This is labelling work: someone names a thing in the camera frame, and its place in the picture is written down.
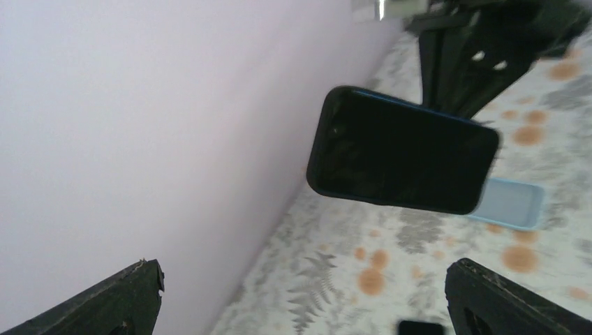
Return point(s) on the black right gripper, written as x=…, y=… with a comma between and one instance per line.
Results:
x=466, y=80

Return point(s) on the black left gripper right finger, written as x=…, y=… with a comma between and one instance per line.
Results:
x=481, y=301

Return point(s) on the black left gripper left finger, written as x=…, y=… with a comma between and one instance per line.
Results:
x=127, y=302

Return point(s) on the black smartphone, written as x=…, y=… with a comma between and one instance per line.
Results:
x=374, y=148

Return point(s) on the floral patterned table mat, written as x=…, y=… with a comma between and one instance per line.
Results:
x=341, y=267

